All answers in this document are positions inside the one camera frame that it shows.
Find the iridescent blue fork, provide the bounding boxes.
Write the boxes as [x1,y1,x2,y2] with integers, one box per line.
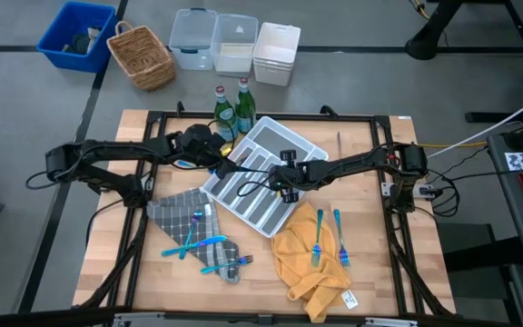
[332,208,351,269]
[200,254,254,275]
[311,208,325,268]

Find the green glass water bottle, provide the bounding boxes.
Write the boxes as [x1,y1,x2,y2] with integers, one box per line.
[234,76,257,134]
[213,84,239,142]

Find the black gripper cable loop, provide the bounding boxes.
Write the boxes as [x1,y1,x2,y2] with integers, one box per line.
[236,174,274,197]

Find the black desk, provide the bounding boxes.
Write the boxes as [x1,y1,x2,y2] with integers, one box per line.
[487,129,523,273]

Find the white power adapter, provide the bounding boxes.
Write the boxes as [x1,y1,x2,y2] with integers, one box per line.
[413,183,438,199]

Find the white cloth tag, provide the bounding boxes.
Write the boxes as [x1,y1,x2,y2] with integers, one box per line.
[340,290,360,311]

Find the black item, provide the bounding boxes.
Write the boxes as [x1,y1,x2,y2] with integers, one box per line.
[63,34,91,55]

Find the iridescent blue spoon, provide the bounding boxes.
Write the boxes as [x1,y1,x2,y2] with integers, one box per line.
[178,211,203,261]

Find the yellow cable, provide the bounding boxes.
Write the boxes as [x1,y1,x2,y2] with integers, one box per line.
[418,141,489,150]

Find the woven wicker basket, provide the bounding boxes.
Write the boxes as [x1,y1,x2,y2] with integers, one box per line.
[106,20,176,92]

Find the clear bin with blue latch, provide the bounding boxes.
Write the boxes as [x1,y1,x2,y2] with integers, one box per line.
[169,7,218,72]

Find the grey checked cloth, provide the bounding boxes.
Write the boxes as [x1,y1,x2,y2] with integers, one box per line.
[146,188,241,283]

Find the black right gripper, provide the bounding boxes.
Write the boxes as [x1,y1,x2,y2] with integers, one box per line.
[268,149,311,204]

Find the black stand base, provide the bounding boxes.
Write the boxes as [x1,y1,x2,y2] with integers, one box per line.
[404,0,454,61]

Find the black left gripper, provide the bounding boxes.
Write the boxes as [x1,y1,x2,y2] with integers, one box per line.
[177,123,241,181]

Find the yellow cloth towel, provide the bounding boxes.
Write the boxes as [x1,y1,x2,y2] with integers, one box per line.
[270,202,352,323]

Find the white plastic cutlery tray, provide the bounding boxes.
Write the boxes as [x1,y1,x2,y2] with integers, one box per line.
[202,115,330,238]

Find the blue plastic bin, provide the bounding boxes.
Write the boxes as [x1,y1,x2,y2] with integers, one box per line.
[36,1,118,74]

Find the iridescent blue knife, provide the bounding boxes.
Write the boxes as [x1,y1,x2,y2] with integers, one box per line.
[161,234,228,258]

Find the white plastic bin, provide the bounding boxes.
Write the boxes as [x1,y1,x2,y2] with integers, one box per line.
[252,22,302,87]

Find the clear plastic bin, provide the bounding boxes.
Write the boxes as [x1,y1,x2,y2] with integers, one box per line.
[210,13,260,77]

